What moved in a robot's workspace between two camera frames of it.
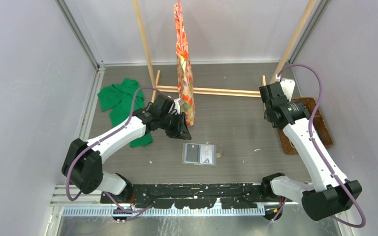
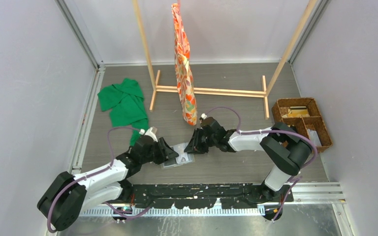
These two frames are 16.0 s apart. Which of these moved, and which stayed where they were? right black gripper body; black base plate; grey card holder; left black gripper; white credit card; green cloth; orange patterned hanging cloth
Moved: left black gripper; white credit card; right black gripper body; grey card holder
Stayed: orange patterned hanging cloth; green cloth; black base plate
